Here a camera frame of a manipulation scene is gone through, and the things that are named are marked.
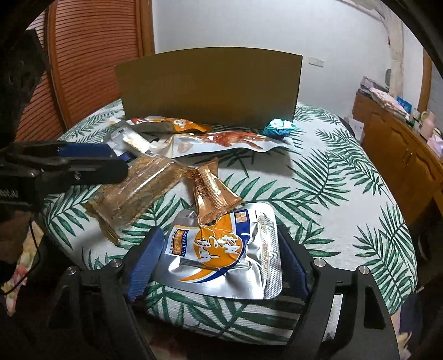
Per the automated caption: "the pile of folded cloths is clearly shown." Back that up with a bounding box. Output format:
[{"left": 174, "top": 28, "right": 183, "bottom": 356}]
[{"left": 360, "top": 76, "right": 407, "bottom": 115}]

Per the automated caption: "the teal candy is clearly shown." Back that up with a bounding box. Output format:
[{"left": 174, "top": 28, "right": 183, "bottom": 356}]
[{"left": 262, "top": 119, "right": 300, "bottom": 138}]

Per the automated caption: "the wooden louvered door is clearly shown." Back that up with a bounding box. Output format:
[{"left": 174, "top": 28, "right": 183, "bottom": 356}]
[{"left": 16, "top": 0, "right": 156, "bottom": 142}]

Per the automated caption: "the clear packet with white snack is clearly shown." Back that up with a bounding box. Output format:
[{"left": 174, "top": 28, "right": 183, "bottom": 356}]
[{"left": 119, "top": 128, "right": 151, "bottom": 155}]

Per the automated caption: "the white paper bag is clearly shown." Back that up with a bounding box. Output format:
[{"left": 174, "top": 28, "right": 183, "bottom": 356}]
[{"left": 346, "top": 118, "right": 365, "bottom": 142}]

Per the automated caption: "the floral cloth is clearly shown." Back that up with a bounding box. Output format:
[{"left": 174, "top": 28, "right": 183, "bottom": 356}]
[{"left": 9, "top": 242, "right": 38, "bottom": 315}]

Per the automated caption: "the black cable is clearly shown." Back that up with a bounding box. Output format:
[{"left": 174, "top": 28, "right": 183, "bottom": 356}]
[{"left": 2, "top": 215, "right": 44, "bottom": 296}]

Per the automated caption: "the long silver red-print packet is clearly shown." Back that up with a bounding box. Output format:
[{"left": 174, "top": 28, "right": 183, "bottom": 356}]
[{"left": 163, "top": 131, "right": 295, "bottom": 159}]

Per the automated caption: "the pink bottle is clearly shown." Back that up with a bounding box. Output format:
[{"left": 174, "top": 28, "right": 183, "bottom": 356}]
[{"left": 420, "top": 111, "right": 437, "bottom": 139}]

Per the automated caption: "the brown cardboard box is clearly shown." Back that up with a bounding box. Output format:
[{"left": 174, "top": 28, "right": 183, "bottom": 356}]
[{"left": 115, "top": 47, "right": 303, "bottom": 127}]

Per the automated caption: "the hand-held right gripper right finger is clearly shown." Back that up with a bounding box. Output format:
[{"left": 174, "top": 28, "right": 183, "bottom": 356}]
[{"left": 277, "top": 224, "right": 404, "bottom": 360}]

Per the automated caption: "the large silver orange snack packet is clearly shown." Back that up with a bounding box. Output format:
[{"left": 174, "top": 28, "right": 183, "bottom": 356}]
[{"left": 152, "top": 202, "right": 284, "bottom": 300}]

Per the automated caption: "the green leaf print tablecloth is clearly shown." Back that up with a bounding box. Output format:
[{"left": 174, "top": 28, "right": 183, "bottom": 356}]
[{"left": 43, "top": 100, "right": 418, "bottom": 347}]

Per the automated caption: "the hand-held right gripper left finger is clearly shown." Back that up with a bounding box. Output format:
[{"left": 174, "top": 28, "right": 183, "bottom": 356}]
[{"left": 45, "top": 227, "right": 165, "bottom": 360}]

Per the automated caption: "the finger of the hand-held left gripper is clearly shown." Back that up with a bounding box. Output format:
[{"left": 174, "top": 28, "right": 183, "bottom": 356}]
[
  {"left": 10, "top": 141, "right": 114, "bottom": 160},
  {"left": 5, "top": 157, "right": 129, "bottom": 186}
]

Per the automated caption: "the wooden cabinet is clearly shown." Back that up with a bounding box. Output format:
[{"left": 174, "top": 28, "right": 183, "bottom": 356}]
[{"left": 352, "top": 91, "right": 443, "bottom": 225}]

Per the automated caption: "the clear packet of brown bars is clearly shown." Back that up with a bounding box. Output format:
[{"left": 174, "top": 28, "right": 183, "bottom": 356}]
[{"left": 84, "top": 154, "right": 194, "bottom": 245}]

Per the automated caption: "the small brown snack wrapper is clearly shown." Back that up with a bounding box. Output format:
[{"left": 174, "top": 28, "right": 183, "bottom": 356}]
[{"left": 187, "top": 156, "right": 244, "bottom": 225}]

